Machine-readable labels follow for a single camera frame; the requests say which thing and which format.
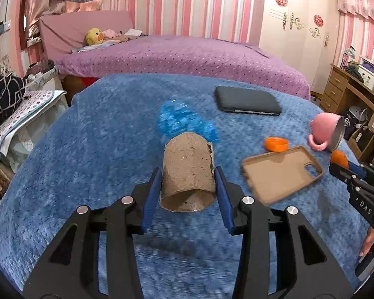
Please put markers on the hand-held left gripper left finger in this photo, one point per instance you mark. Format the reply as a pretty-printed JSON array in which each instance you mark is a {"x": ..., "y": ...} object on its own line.
[{"x": 151, "y": 199}]

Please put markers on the pink covered headboard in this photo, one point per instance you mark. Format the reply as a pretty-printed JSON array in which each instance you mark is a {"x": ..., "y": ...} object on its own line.
[{"x": 65, "y": 34}]

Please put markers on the light blue pillow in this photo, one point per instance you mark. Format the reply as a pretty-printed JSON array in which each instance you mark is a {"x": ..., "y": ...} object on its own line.
[{"x": 90, "y": 47}]

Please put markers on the white folded cloth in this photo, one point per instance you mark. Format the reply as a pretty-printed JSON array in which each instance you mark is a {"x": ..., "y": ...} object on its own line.
[{"x": 133, "y": 32}]

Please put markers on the polka dot cloth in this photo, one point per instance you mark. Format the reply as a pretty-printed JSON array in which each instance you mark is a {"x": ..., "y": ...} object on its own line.
[{"x": 28, "y": 109}]

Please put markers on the orange bottle cap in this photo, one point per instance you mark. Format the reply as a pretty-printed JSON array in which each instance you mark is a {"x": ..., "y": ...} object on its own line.
[{"x": 276, "y": 144}]

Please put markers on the yellow duck plush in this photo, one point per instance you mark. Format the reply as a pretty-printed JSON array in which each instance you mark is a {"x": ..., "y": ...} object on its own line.
[{"x": 94, "y": 36}]

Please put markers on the pink plush toy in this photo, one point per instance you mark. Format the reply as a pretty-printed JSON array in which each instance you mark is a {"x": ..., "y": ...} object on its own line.
[{"x": 109, "y": 33}]

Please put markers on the blue crumpled plastic bag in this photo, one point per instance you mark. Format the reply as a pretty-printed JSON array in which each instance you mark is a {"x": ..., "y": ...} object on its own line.
[{"x": 177, "y": 120}]

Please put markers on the pink steel-lined mug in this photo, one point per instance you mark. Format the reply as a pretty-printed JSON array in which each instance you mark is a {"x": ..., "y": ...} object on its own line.
[{"x": 324, "y": 127}]

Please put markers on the wooden desk with drawers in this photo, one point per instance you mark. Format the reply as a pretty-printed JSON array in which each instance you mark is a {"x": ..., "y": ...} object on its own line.
[{"x": 335, "y": 90}]

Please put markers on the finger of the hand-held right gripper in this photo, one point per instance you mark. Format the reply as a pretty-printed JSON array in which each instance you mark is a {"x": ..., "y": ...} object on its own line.
[
  {"x": 342, "y": 173},
  {"x": 357, "y": 168}
]

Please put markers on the purple bed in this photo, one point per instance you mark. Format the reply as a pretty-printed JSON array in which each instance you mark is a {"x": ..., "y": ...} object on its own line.
[{"x": 180, "y": 56}]

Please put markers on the person's right hand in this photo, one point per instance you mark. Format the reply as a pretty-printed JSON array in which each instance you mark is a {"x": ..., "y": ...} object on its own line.
[{"x": 367, "y": 243}]

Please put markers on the small white fan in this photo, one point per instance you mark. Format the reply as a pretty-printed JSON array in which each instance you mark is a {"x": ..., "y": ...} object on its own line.
[{"x": 358, "y": 113}]

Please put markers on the black flat case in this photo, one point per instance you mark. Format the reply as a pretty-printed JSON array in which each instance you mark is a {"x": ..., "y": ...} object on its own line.
[{"x": 247, "y": 101}]

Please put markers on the dark blue paper bag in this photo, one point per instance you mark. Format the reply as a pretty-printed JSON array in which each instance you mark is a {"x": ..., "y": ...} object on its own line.
[{"x": 349, "y": 127}]

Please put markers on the blue fleece blanket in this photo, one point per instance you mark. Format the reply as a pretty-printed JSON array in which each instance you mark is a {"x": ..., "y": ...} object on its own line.
[{"x": 81, "y": 162}]

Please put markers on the notched brown cardboard tube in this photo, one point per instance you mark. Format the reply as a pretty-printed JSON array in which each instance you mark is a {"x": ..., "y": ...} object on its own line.
[{"x": 187, "y": 168}]

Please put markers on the beige phone case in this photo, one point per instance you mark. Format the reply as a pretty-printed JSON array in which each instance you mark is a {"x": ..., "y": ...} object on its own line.
[{"x": 282, "y": 174}]

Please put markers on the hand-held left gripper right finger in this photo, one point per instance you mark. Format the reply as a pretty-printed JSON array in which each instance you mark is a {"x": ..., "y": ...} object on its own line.
[{"x": 226, "y": 199}]

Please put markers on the white decorated wardrobe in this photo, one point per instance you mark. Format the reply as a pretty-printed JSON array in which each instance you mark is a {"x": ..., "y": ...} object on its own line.
[{"x": 296, "y": 56}]

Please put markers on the white storage box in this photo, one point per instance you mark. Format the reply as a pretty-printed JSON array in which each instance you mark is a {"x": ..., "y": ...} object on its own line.
[{"x": 368, "y": 74}]

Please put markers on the black and white patterned cloth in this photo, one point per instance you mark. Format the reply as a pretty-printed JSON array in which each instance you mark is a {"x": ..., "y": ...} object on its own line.
[{"x": 6, "y": 96}]

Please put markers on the pink satin curtain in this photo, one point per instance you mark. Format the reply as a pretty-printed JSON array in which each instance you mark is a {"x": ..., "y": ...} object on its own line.
[{"x": 37, "y": 0}]

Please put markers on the orange plastic wrapper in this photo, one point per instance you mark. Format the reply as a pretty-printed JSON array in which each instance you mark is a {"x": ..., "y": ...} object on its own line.
[{"x": 339, "y": 158}]

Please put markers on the desk lamp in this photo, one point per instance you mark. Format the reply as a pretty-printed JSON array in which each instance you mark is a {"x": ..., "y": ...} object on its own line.
[{"x": 348, "y": 54}]

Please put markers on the wall socket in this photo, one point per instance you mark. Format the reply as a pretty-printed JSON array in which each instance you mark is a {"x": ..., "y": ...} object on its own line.
[{"x": 3, "y": 27}]

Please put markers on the white power strip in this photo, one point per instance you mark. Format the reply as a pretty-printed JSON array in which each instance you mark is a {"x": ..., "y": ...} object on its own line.
[{"x": 33, "y": 41}]

